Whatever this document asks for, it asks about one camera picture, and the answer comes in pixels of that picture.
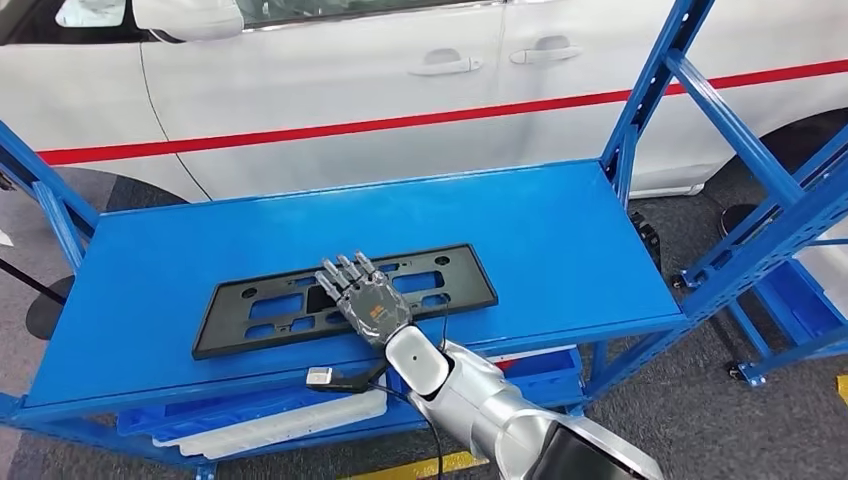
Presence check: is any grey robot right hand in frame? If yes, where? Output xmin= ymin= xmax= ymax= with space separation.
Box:
xmin=313 ymin=249 xmax=415 ymax=348

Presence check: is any black plastic licence plate frame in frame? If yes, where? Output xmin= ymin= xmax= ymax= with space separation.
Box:
xmin=192 ymin=243 xmax=500 ymax=362

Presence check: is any blue metal shelf rack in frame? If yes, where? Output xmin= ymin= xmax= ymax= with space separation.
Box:
xmin=0 ymin=0 xmax=848 ymax=480

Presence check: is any black ribbed wheel part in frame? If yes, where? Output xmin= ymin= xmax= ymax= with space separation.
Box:
xmin=629 ymin=211 xmax=663 ymax=273

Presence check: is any white plastic tray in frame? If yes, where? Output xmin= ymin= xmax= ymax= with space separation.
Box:
xmin=152 ymin=390 xmax=390 ymax=460
xmin=486 ymin=344 xmax=578 ymax=367

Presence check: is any blue plastic bin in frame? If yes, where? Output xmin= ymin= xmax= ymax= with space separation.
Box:
xmin=490 ymin=347 xmax=584 ymax=409
xmin=755 ymin=258 xmax=848 ymax=346

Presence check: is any white car with red stripe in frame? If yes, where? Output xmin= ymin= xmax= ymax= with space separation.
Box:
xmin=0 ymin=0 xmax=848 ymax=203

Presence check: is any black stand with round base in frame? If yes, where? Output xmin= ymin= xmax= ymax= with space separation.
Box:
xmin=0 ymin=256 xmax=76 ymax=342

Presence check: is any black round floor base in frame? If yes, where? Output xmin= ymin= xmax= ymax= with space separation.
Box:
xmin=718 ymin=203 xmax=758 ymax=241

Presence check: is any blue metal rack with castors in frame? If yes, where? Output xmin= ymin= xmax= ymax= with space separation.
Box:
xmin=727 ymin=238 xmax=848 ymax=389

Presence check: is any black camera cable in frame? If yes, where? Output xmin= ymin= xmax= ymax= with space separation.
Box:
xmin=367 ymin=380 xmax=446 ymax=480

